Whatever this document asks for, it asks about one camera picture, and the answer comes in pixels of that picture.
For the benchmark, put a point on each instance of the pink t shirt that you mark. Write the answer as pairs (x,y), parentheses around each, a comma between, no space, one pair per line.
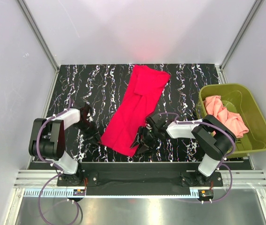
(233,121)

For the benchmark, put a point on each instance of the aluminium corner post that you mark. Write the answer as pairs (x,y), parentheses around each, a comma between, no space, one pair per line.
(35,29)
(244,27)

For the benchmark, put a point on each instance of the small connector board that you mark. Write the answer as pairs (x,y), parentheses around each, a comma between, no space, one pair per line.
(79,192)
(206,193)

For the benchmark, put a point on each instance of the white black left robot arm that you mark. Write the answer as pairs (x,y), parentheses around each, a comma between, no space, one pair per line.
(48,142)

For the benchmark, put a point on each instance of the left small connector board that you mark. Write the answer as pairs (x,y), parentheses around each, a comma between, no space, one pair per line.
(79,192)

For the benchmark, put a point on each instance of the red t shirt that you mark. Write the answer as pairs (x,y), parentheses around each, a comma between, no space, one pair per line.
(140,100)

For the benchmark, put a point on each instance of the left aluminium corner post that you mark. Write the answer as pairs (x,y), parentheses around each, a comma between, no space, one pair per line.
(35,29)

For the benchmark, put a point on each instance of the right aluminium corner post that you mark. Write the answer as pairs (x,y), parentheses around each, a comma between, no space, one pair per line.
(244,27)

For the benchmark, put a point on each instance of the aluminium frame rail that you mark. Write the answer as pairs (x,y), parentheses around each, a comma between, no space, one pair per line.
(45,184)

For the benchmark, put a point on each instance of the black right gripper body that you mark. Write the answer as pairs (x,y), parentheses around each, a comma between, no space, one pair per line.
(149,136)

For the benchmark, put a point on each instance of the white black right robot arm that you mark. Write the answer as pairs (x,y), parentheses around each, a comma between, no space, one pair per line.
(213,137)

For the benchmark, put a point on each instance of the right small connector board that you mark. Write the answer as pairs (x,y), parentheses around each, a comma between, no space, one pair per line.
(206,193)

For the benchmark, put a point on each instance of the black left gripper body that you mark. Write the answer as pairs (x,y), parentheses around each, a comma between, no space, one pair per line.
(87,129)

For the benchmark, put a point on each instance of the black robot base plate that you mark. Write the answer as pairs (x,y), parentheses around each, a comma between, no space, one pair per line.
(140,179)

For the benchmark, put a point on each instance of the olive green plastic bin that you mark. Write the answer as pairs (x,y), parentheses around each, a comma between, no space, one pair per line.
(238,99)

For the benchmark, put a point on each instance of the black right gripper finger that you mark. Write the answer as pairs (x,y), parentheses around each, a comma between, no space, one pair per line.
(145,148)
(137,141)

